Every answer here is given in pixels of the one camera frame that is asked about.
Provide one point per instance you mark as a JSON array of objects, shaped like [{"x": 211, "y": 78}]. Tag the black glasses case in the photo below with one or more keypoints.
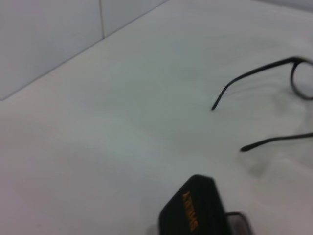
[{"x": 195, "y": 210}]

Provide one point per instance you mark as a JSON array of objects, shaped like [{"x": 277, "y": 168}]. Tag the black framed glasses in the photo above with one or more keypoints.
[{"x": 259, "y": 68}]

